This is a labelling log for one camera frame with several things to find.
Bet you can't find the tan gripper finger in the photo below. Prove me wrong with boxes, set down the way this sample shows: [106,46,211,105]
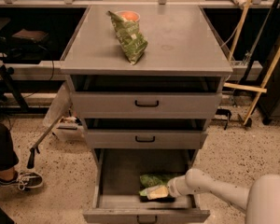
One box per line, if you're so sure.
[147,185,169,200]

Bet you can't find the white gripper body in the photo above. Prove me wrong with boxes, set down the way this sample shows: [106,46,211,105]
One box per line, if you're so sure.
[167,175,188,198]

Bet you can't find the green rice chip bag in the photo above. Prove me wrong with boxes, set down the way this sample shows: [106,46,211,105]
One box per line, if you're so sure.
[139,173,179,202]

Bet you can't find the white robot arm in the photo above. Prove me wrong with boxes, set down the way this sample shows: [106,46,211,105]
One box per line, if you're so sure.
[145,168,280,224]

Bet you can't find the grey bottom drawer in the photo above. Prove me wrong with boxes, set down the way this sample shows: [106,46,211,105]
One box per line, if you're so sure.
[83,149,210,224]

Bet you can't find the grey drawer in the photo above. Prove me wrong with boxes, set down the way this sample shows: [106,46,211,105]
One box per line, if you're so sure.
[83,149,210,224]
[85,119,207,149]
[70,75,223,119]

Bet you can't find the grey middle drawer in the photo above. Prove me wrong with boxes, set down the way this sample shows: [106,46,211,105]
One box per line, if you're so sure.
[85,119,207,149]

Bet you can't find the grey top drawer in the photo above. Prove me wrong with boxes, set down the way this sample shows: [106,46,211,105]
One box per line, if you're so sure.
[70,75,223,119]

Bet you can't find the grey drawer cabinet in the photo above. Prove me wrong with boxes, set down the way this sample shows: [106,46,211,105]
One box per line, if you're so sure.
[62,5,232,158]

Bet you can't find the green chip bag on counter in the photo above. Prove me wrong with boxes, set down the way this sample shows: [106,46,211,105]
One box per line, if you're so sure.
[107,11,148,64]

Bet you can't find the clear plastic bin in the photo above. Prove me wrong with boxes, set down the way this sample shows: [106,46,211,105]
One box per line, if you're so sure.
[52,117,84,142]

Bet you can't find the grey reacher stick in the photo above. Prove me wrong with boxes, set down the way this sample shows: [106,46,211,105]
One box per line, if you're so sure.
[27,116,61,169]

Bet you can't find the black sneaker white laces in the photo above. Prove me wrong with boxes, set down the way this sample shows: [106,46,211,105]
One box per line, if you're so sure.
[0,171,43,191]

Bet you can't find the black trouser leg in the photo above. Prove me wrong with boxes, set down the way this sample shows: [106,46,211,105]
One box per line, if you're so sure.
[0,123,19,171]

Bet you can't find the dark box on shelf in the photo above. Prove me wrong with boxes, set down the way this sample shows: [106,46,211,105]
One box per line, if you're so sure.
[12,29,49,43]

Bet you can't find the wooden easel frame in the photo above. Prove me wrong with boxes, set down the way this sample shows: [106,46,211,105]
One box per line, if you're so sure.
[224,0,280,127]

